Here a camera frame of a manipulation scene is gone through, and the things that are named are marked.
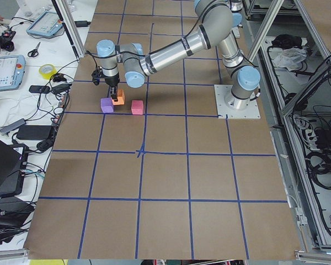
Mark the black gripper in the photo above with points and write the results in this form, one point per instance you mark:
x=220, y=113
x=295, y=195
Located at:
x=111, y=81

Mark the orange foam block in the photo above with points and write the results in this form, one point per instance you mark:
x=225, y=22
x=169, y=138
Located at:
x=120, y=100

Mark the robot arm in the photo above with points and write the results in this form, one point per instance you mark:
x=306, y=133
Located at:
x=213, y=28

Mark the purple foam block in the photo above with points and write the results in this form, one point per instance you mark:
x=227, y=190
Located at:
x=106, y=105

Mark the red foam block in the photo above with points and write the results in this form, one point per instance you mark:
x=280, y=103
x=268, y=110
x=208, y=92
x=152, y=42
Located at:
x=137, y=107

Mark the yellow tape roll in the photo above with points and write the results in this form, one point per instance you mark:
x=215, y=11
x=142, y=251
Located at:
x=47, y=71

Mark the far teach pendant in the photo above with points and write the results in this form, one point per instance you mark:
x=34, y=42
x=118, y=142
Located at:
x=47, y=25

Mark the teach pendant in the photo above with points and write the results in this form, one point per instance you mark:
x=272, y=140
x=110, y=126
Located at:
x=11, y=72
x=47, y=25

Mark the black power adapter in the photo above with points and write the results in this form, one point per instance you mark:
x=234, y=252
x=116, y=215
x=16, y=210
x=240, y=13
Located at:
x=34, y=132

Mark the near teach pendant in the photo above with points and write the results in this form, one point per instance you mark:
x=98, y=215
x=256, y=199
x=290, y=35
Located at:
x=11, y=72

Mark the black laptop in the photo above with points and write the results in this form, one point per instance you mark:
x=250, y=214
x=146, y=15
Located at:
x=13, y=159

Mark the black handled scissors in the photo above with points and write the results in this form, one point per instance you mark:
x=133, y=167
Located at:
x=34, y=52

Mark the aluminium frame post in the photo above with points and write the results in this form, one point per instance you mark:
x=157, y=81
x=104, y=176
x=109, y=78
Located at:
x=66, y=18

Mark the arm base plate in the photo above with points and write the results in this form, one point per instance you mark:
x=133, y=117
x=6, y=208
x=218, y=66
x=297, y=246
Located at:
x=229, y=107
x=236, y=32

